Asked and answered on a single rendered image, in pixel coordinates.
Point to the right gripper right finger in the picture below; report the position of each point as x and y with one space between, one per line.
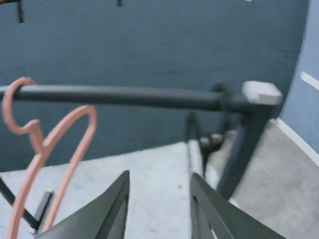
226 220

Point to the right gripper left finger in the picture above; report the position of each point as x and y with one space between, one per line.
95 219

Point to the dark grey metal rack frame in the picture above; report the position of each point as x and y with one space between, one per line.
251 109

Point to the pink clothes hanger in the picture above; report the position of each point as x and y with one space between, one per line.
40 150

